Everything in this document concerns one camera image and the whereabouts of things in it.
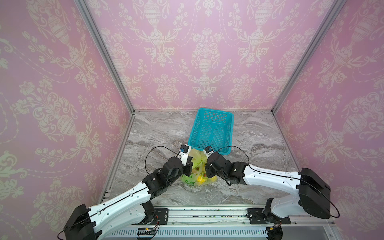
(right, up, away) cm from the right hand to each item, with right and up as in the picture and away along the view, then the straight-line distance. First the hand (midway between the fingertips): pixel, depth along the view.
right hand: (206, 164), depth 82 cm
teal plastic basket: (+7, +20, +31) cm, 37 cm away
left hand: (-7, +5, -6) cm, 10 cm away
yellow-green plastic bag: (-4, -6, -1) cm, 7 cm away
